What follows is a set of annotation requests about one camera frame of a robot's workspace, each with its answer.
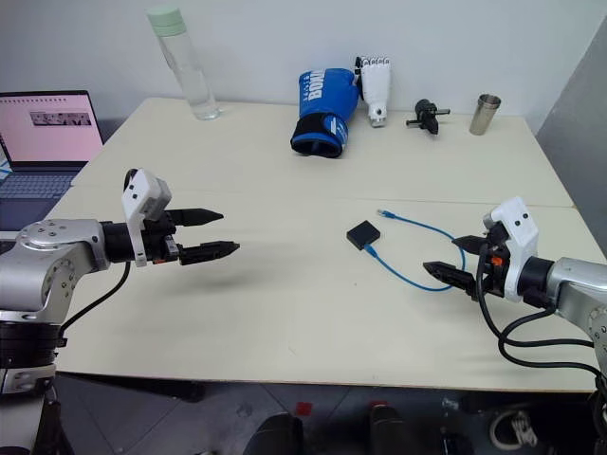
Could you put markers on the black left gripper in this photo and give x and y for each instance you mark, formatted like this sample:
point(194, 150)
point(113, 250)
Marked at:
point(159, 239)

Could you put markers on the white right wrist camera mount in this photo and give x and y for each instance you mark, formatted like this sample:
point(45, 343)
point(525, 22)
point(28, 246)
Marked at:
point(517, 242)

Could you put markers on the steel metal cup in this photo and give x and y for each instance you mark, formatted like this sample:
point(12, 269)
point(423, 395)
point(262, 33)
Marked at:
point(484, 114)

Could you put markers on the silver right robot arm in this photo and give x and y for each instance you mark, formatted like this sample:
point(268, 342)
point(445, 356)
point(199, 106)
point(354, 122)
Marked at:
point(571, 294)

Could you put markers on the white robotic hand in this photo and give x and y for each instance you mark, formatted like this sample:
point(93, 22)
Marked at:
point(377, 90)

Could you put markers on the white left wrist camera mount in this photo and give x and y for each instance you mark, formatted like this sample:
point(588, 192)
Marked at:
point(140, 199)

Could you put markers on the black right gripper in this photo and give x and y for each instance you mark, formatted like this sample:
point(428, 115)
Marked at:
point(495, 265)

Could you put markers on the blue boxing glove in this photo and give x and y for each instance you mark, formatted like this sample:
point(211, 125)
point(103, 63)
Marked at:
point(325, 114)

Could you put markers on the clear bottle with green cap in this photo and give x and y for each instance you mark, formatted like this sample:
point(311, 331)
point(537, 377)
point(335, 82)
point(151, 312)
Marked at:
point(187, 66)

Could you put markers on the dark rounded shape under table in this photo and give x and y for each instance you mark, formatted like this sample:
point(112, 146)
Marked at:
point(275, 433)
point(386, 429)

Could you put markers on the black small gripper part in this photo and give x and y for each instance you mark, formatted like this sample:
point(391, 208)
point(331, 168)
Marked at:
point(427, 116)

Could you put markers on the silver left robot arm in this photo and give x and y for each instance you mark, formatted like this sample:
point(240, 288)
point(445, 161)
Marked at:
point(45, 265)

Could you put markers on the black small box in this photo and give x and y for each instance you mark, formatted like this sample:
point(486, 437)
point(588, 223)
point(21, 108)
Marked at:
point(363, 233)

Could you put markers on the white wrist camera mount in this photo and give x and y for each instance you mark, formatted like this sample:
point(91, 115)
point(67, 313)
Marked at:
point(517, 242)
point(140, 199)

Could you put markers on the open laptop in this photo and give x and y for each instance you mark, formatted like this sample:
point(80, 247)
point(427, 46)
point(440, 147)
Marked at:
point(42, 142)

